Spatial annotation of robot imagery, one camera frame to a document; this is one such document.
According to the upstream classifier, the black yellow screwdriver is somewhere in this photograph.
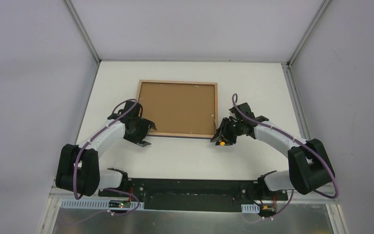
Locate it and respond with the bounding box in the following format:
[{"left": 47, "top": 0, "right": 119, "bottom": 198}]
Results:
[{"left": 210, "top": 117, "right": 228, "bottom": 146}]

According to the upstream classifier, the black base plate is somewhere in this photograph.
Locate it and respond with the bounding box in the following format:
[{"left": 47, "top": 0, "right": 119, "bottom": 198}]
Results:
[{"left": 97, "top": 178, "right": 288, "bottom": 213}]

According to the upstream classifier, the white cable duct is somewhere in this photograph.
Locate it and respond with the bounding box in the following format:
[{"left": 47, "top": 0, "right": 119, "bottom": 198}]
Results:
[
  {"left": 241, "top": 204, "right": 260, "bottom": 214},
  {"left": 60, "top": 198, "right": 145, "bottom": 211}
]

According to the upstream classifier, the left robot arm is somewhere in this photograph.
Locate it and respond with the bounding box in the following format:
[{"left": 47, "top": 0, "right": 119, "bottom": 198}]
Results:
[{"left": 55, "top": 98, "right": 156, "bottom": 199}]

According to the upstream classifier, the right white cable duct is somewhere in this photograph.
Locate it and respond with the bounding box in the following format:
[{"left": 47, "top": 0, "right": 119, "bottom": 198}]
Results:
[{"left": 241, "top": 204, "right": 260, "bottom": 214}]

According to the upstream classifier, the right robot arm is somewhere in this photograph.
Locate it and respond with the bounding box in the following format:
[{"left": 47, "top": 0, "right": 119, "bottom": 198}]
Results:
[{"left": 210, "top": 102, "right": 336, "bottom": 200}]

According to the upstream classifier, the left white cable duct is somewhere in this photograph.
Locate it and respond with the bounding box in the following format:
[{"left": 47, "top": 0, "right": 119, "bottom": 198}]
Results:
[{"left": 60, "top": 198, "right": 145, "bottom": 211}]

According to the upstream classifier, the blue wooden picture frame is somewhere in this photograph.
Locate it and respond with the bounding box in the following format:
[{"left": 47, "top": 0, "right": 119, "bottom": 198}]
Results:
[{"left": 137, "top": 80, "right": 218, "bottom": 139}]

